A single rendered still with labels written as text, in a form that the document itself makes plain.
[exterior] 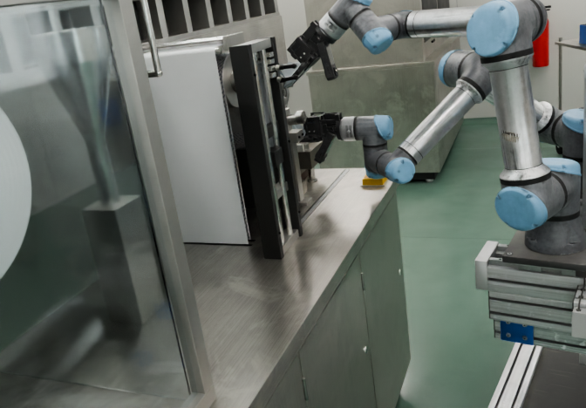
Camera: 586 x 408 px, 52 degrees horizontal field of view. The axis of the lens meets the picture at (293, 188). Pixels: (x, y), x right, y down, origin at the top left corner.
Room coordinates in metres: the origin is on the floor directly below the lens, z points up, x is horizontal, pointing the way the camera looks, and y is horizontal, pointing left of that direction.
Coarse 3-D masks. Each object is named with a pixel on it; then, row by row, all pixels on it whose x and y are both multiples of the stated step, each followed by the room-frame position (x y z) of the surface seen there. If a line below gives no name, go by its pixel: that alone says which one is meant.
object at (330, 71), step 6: (324, 42) 1.76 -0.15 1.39; (318, 48) 1.76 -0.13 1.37; (324, 48) 1.76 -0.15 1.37; (324, 54) 1.76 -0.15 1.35; (330, 54) 1.78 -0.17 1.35; (324, 60) 1.76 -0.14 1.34; (330, 60) 1.76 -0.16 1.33; (324, 66) 1.76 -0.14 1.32; (330, 66) 1.75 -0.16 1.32; (324, 72) 1.77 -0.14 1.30; (330, 72) 1.75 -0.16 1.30; (336, 72) 1.76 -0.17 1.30; (330, 78) 1.75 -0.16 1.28
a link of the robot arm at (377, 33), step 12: (360, 12) 1.69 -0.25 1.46; (372, 12) 1.70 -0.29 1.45; (360, 24) 1.68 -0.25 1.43; (372, 24) 1.66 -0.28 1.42; (384, 24) 1.68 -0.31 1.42; (396, 24) 1.71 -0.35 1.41; (360, 36) 1.68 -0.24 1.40; (372, 36) 1.65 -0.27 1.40; (384, 36) 1.64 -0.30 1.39; (396, 36) 1.72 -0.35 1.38; (372, 48) 1.65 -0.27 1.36; (384, 48) 1.68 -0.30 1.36
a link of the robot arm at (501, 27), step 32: (512, 0) 1.38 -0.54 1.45; (480, 32) 1.36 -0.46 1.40; (512, 32) 1.31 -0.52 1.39; (512, 64) 1.33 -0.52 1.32; (512, 96) 1.33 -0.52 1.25; (512, 128) 1.33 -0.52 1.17; (512, 160) 1.33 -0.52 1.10; (512, 192) 1.30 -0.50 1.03; (544, 192) 1.29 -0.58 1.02; (512, 224) 1.32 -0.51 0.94
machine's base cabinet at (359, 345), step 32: (384, 224) 1.83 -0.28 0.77; (384, 256) 1.79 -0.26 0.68; (352, 288) 1.47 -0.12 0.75; (384, 288) 1.76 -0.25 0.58; (320, 320) 1.24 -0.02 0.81; (352, 320) 1.44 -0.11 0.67; (384, 320) 1.72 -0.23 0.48; (320, 352) 1.21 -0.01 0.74; (352, 352) 1.41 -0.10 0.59; (384, 352) 1.69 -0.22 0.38; (288, 384) 1.04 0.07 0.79; (320, 384) 1.19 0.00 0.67; (352, 384) 1.38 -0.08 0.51; (384, 384) 1.65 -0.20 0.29
